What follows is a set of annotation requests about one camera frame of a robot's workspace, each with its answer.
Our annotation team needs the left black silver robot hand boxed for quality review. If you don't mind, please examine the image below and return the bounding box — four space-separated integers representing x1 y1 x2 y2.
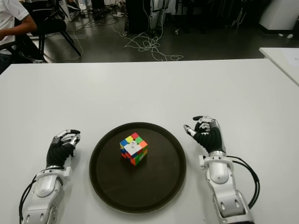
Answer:
46 128 81 168

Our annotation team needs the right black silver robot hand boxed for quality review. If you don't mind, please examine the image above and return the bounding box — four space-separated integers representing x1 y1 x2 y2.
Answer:
183 115 227 154

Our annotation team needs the multicoloured Rubik's cube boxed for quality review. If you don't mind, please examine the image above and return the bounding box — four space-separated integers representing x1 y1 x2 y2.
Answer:
119 132 149 167

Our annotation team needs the dark brown round plate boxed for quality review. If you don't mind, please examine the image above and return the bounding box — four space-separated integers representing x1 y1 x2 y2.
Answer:
89 122 187 214

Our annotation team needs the white side table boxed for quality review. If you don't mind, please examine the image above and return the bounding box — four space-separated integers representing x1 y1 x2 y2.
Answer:
258 47 299 87

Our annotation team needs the dark wheeled rack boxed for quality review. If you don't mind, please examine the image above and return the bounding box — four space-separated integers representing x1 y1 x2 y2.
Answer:
167 0 210 35

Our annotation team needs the black office chair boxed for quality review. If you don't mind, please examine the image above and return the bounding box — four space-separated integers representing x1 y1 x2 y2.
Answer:
14 0 82 63

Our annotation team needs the black cabinet on casters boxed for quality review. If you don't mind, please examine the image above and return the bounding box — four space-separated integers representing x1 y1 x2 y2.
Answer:
126 0 151 35

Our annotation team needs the white cabinet with black base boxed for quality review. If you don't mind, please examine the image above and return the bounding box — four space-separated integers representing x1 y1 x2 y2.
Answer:
258 0 299 30

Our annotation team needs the seated person in white shirt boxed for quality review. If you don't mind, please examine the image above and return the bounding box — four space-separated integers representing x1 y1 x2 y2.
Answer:
0 0 46 73

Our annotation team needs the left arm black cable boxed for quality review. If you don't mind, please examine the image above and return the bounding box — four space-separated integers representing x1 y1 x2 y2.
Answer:
19 175 38 222

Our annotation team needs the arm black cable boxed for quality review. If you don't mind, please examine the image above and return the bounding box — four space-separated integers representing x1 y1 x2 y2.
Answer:
226 155 261 208
19 175 38 222

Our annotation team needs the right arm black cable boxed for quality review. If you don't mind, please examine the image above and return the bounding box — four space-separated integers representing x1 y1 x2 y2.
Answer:
226 155 261 208

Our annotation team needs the thin white floor cable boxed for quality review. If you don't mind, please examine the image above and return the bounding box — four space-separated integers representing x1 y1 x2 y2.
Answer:
71 29 84 56

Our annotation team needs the tangled white floor cable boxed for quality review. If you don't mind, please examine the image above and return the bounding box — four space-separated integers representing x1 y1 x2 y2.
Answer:
113 23 185 62

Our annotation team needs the grey leaning metal frame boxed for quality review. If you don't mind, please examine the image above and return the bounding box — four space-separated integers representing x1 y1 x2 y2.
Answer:
231 7 246 30

